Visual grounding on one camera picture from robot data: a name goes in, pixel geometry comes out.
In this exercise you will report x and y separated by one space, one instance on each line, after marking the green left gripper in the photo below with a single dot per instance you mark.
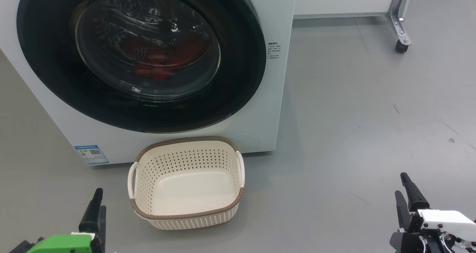
63 243

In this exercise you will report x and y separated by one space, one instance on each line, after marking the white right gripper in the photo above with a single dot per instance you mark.
446 221

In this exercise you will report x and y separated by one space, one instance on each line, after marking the red Bulls 23 jersey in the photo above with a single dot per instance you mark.
160 65

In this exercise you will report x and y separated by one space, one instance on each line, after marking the cream perforated basket brown rim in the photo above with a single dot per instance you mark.
193 188

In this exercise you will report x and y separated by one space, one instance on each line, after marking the white front-load washing machine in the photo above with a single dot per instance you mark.
267 108

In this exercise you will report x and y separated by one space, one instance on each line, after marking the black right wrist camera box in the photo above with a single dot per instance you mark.
405 243

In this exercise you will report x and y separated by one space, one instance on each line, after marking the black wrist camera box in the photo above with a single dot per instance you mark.
24 247
405 243

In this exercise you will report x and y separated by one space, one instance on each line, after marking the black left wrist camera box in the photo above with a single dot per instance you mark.
24 247

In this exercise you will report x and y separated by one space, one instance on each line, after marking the metal frame leg with caster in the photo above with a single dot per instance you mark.
398 19

